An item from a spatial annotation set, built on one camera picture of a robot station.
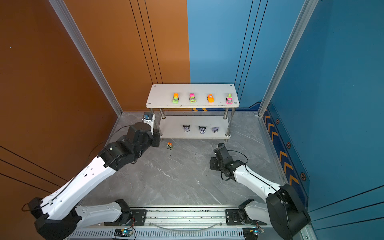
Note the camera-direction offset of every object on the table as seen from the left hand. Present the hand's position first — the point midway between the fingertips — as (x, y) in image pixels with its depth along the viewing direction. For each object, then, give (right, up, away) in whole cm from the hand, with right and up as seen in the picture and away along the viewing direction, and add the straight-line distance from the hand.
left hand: (157, 129), depth 70 cm
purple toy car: (+31, -1, +27) cm, 41 cm away
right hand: (+27, -20, +17) cm, 38 cm away
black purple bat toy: (+22, -1, +26) cm, 34 cm away
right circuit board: (+45, -49, 0) cm, 67 cm away
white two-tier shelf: (+18, +14, +54) cm, 59 cm away
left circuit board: (-16, -50, +1) cm, 52 cm away
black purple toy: (+12, 0, +27) cm, 29 cm away
